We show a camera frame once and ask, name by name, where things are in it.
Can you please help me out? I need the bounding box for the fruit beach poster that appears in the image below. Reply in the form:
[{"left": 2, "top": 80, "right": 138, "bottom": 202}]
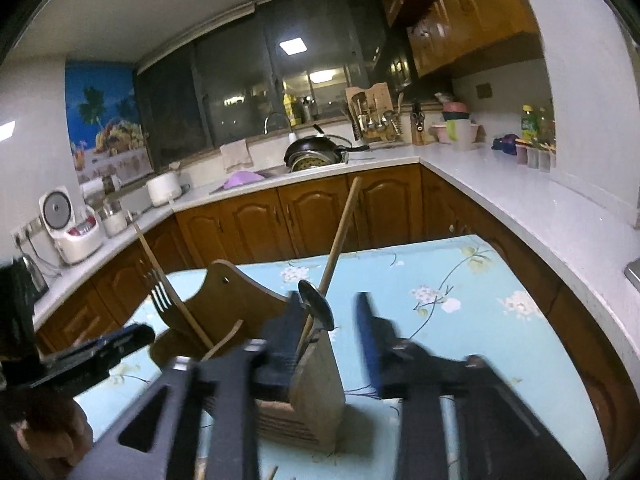
[{"left": 64, "top": 61, "right": 152, "bottom": 185}]

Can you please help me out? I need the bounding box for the steel electric kettle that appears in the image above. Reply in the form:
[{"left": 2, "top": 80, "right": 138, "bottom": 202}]
[{"left": 18, "top": 254, "right": 49, "bottom": 302}]

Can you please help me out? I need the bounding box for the white round pot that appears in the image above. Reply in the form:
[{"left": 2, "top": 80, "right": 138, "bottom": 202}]
[{"left": 145, "top": 171, "right": 182, "bottom": 207}]

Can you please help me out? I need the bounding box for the large steel fork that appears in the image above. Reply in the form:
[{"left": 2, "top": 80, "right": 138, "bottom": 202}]
[{"left": 144, "top": 270, "right": 200, "bottom": 341}]

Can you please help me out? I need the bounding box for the beige hanging towel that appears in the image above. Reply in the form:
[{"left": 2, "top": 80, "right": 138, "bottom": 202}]
[{"left": 220, "top": 139, "right": 254, "bottom": 174}]

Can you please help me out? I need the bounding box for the long wooden stick left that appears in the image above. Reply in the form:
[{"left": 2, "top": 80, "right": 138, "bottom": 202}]
[{"left": 132, "top": 221, "right": 214, "bottom": 350}]

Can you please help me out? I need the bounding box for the long wooden stick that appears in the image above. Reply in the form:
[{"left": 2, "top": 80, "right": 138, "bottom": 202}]
[
  {"left": 319, "top": 177, "right": 362, "bottom": 296},
  {"left": 132, "top": 221, "right": 214, "bottom": 350}
]

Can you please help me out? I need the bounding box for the wooden utensil holder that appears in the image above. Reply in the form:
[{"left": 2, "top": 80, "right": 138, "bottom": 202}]
[{"left": 150, "top": 260, "right": 345, "bottom": 453}]

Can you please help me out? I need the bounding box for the pink cup stack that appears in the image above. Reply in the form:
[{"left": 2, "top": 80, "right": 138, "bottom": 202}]
[{"left": 431, "top": 92, "right": 478, "bottom": 151}]

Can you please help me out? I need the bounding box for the spice jar set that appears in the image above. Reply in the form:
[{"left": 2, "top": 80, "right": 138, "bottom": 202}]
[{"left": 515, "top": 139, "right": 556, "bottom": 172}]

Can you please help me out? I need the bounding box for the sink faucet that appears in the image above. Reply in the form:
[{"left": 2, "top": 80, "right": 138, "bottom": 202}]
[{"left": 262, "top": 112, "right": 293, "bottom": 136}]

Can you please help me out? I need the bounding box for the white rice cooker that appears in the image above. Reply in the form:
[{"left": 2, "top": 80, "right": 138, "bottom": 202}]
[{"left": 39, "top": 186, "right": 104, "bottom": 266}]

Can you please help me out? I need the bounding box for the yellow dish soap bottle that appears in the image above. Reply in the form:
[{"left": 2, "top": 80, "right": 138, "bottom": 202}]
[{"left": 283, "top": 93, "right": 302, "bottom": 127}]

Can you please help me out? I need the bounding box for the green drink bottle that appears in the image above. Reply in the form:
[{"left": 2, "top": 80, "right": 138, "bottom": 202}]
[{"left": 521, "top": 104, "right": 539, "bottom": 144}]

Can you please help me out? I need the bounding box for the long wooden stick right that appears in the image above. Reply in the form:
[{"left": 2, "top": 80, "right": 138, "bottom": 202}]
[{"left": 319, "top": 177, "right": 362, "bottom": 296}]

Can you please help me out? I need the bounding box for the black wok pan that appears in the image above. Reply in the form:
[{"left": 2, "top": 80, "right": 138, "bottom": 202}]
[{"left": 283, "top": 124, "right": 370, "bottom": 172}]

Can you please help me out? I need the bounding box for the small steel lidded pot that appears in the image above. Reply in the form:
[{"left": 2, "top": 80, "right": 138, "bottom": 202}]
[{"left": 98, "top": 200, "right": 129, "bottom": 237}]

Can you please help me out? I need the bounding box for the left human hand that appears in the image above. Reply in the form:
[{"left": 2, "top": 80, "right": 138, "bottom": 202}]
[{"left": 12, "top": 396, "right": 94, "bottom": 479}]

